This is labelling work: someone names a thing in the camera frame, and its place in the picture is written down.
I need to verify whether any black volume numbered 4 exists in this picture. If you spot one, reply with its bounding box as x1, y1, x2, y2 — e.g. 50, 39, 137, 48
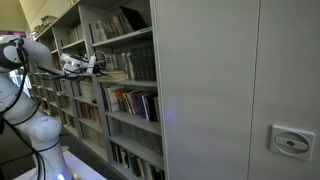
140, 45, 146, 82

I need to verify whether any grey metal bookshelf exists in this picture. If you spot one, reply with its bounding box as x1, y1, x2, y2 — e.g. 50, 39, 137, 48
28, 59, 68, 124
49, 24, 111, 164
78, 0, 261, 180

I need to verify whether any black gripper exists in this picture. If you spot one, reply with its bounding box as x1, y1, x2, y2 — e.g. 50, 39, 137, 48
95, 60, 108, 76

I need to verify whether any black volume numbered 2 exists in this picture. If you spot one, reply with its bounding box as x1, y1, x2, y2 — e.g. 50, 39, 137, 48
133, 45, 139, 82

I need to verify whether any grey cabinet door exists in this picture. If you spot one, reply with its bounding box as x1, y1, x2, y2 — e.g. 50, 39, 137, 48
248, 0, 320, 180

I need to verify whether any black leaning binder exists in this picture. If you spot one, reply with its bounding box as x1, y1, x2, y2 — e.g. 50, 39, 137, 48
119, 4, 150, 32

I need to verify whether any black volume numbered 5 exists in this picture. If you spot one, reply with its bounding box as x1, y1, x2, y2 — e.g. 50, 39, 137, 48
144, 44, 150, 82

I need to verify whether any grey storage box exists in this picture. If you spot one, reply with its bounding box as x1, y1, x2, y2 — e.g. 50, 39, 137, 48
39, 14, 59, 28

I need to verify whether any black volume numbered 3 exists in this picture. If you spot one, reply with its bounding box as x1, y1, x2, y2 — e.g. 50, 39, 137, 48
137, 45, 142, 82

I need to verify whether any grey round lock handle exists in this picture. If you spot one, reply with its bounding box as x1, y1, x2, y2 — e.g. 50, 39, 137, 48
269, 124, 316, 162

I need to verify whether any dark green book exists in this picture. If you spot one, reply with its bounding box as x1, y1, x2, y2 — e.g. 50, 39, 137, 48
128, 154, 143, 178

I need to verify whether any white hardcover book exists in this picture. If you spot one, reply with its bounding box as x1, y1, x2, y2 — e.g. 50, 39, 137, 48
107, 85, 121, 113

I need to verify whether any blue hardcover book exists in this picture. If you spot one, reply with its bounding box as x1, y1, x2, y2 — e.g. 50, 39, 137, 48
136, 93, 147, 120

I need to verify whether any thick black book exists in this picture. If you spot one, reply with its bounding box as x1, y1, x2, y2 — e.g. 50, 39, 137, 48
146, 94, 159, 123

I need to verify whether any red hardcover book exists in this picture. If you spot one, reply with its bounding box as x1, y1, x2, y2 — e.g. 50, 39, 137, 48
130, 91, 139, 116

